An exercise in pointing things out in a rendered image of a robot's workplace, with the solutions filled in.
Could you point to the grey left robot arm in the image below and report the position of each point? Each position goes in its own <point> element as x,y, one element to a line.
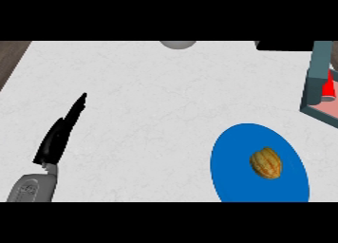
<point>33,186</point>

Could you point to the blue plate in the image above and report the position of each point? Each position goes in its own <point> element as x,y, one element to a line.
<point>235,164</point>

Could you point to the teal open box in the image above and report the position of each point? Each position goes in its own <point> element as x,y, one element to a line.
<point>317,82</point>

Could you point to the grey round object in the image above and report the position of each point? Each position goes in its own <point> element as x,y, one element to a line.
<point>176,44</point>

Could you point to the black appliance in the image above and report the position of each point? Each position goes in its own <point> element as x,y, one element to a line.
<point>283,45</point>

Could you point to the red bottle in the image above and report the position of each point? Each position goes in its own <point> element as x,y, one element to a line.
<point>328,87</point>

